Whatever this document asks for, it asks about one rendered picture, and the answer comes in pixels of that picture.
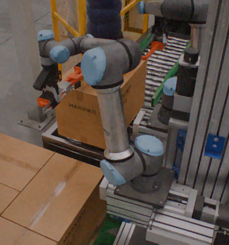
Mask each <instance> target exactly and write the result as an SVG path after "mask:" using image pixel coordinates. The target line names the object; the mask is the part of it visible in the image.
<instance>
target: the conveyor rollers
mask: <svg viewBox="0 0 229 245"><path fill-rule="evenodd" d="M190 41H191V40H188V39H183V38H177V37H172V36H168V40H167V46H165V47H164V48H163V50H159V49H157V50H156V51H154V53H153V54H152V55H151V56H150V57H149V58H148V59H147V67H146V80H145V94H144V105H143V107H142V108H141V110H143V111H145V113H149V114H151V113H152V111H153V110H154V108H155V107H151V98H152V97H153V95H154V94H155V92H156V91H157V89H158V88H159V87H160V85H161V84H162V82H163V81H164V79H165V78H166V77H167V74H168V73H169V71H170V70H171V69H172V67H173V66H174V64H175V63H176V61H177V60H178V59H179V57H180V55H181V54H182V52H183V51H184V49H185V48H186V46H187V45H188V44H189V42H190ZM151 49H152V48H151V43H150V44H149V45H148V46H147V47H146V48H145V49H144V50H143V51H142V56H145V55H146V54H147V53H148V52H149V51H150V50H151ZM162 97H163V94H162V96H161V97H160V99H159V100H158V102H157V103H158V104H162ZM147 109H148V110H147ZM151 110H152V111H151ZM139 112H140V111H139ZM139 112H138V113H139ZM127 133H131V134H133V127H130V126H128V128H127ZM58 137H60V138H63V139H67V140H69V141H72V142H75V143H79V144H82V145H85V146H87V147H90V148H93V149H96V150H100V151H103V152H104V151H105V149H102V148H99V147H95V146H92V145H89V144H86V143H84V142H81V141H77V140H75V139H72V138H68V137H65V136H62V135H59V134H58ZM136 138H137V137H136V136H132V135H129V134H128V141H129V142H132V143H134V142H135V140H136Z"/></svg>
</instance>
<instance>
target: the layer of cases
mask: <svg viewBox="0 0 229 245"><path fill-rule="evenodd" d="M103 178H104V174H103V173H102V171H101V168H99V167H96V166H93V165H90V164H87V163H84V162H81V161H78V160H74V159H72V158H69V157H66V156H63V155H61V154H58V153H55V152H53V151H49V150H47V149H44V148H41V147H38V146H35V145H33V144H30V143H27V142H24V141H21V140H19V139H16V138H13V137H10V136H7V135H5V134H2V133H0V245H85V243H86V241H87V240H88V238H89V237H90V235H91V234H92V232H93V230H94V229H95V227H96V225H97V223H98V222H99V221H100V219H101V216H102V215H103V213H104V211H105V209H106V201H105V200H101V199H100V198H99V186H100V184H101V182H102V180H103Z"/></svg>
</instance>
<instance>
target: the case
mask: <svg viewBox="0 0 229 245"><path fill-rule="evenodd" d="M146 67H147V60H144V61H143V60H141V61H140V63H139V65H138V66H137V68H136V69H134V70H133V71H130V72H128V73H126V74H125V75H124V83H123V84H122V86H121V95H122V102H123V107H124V113H125V120H126V127H127V128H128V126H129V125H130V123H131V122H132V120H133V119H134V117H135V116H136V115H137V113H138V112H139V111H140V110H141V108H142V107H143V105H144V94H145V80H146ZM71 73H74V67H73V68H71V69H70V70H69V71H68V72H67V73H65V74H64V75H63V76H62V80H65V79H67V78H68V77H67V76H68V75H69V74H71ZM62 80H61V81H62ZM58 83H59V82H58ZM60 102H61V103H60V104H59V105H57V106H56V107H55V113H56V121H57V130H58V134H59V135H62V136H65V137H68V138H72V139H75V140H77V141H81V142H84V143H86V144H89V145H92V146H95V147H99V148H102V149H105V150H106V148H107V146H106V142H105V137H104V131H103V125H102V119H101V114H100V109H99V104H98V99H97V93H96V91H95V90H94V89H92V88H91V86H90V85H89V84H88V83H87V82H86V81H85V80H81V87H79V88H77V89H76V90H75V89H74V88H73V89H72V91H71V92H70V93H68V94H67V95H66V96H65V97H64V98H63V99H61V100H60Z"/></svg>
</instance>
